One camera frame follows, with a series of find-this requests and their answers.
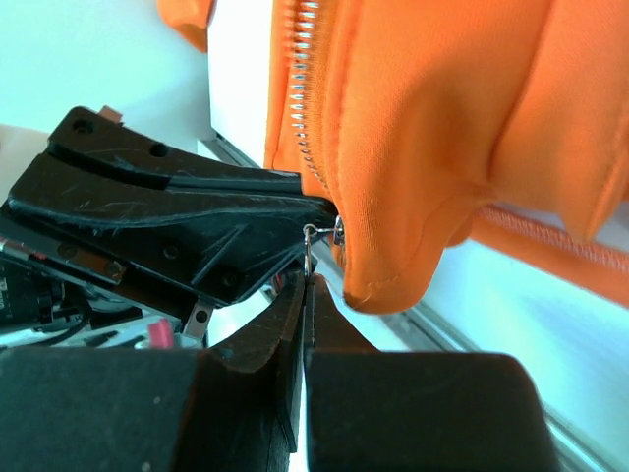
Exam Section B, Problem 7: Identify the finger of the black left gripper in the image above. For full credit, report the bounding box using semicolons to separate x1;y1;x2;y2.
1;107;337;309

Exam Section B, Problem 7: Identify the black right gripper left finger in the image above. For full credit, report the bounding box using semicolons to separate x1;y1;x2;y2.
1;270;305;471

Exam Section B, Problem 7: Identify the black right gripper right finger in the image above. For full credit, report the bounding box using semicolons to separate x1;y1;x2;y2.
303;275;559;471

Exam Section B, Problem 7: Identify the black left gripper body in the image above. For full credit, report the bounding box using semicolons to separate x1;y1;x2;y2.
1;238;206;349

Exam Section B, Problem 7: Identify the orange zip-up jacket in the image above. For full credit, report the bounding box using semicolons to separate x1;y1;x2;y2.
156;0;629;316

